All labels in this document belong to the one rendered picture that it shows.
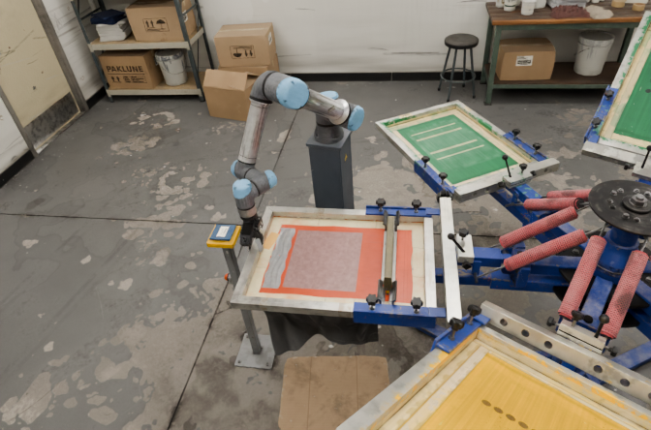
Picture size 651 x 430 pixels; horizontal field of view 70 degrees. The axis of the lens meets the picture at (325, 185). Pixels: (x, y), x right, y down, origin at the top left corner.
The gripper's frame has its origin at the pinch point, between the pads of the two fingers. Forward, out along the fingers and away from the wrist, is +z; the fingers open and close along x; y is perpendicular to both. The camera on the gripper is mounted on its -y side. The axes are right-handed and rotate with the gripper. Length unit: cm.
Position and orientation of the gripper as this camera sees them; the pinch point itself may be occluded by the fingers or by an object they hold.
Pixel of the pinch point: (254, 250)
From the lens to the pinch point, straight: 208.3
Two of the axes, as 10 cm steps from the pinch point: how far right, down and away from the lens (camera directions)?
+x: -9.9, -0.3, 1.7
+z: 0.8, 7.9, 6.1
